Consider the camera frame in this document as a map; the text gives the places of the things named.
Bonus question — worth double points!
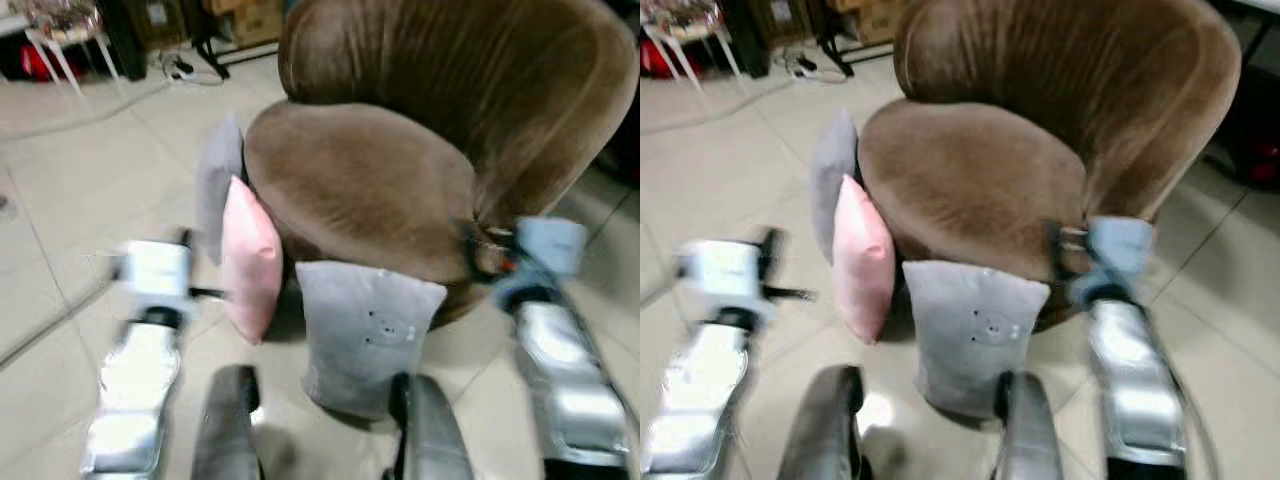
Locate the pink pillow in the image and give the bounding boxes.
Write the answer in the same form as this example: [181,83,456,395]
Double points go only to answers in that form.
[832,174,899,346]
[220,176,285,346]

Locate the plain grey pillow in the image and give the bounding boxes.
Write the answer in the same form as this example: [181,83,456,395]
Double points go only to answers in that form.
[194,111,247,267]
[809,109,862,263]

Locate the brown velvet armchair sofa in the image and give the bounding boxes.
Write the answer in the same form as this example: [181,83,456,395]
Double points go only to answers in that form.
[244,0,641,327]
[857,0,1244,332]

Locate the grey pillow with face print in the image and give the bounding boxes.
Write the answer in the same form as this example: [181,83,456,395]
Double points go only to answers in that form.
[294,259,449,420]
[902,259,1052,420]

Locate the grey left robot leg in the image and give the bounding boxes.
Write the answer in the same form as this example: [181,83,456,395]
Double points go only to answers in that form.
[191,364,264,480]
[777,364,867,480]

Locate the grey robot leg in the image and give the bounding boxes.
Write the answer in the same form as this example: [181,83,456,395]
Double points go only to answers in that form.
[387,371,474,480]
[993,371,1063,480]
[191,364,264,480]
[777,364,867,480]

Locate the grey right robot leg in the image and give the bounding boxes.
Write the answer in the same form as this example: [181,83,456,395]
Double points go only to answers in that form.
[387,371,474,480]
[993,371,1063,480]

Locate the red and black object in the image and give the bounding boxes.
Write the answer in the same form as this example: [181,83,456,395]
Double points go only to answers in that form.
[1205,94,1280,187]

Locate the black cabinet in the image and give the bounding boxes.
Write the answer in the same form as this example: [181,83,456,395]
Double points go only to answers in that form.
[95,0,148,82]
[719,0,773,79]

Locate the red bag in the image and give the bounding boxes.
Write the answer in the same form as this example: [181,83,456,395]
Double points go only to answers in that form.
[640,38,703,80]
[18,44,83,83]

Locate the cardboard box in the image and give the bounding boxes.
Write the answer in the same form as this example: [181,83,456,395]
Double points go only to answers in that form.
[204,0,285,50]
[829,0,903,47]

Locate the white stool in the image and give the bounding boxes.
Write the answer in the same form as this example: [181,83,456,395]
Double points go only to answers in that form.
[644,0,743,93]
[20,0,113,97]

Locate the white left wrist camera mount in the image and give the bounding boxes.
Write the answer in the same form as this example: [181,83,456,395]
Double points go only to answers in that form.
[677,239,767,307]
[113,239,193,304]

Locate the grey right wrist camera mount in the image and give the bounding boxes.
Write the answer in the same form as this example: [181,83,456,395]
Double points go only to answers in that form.
[1084,216,1155,288]
[514,216,589,284]

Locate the black and white cable bundle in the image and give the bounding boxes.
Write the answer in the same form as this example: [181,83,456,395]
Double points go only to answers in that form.
[158,48,229,87]
[783,48,853,83]

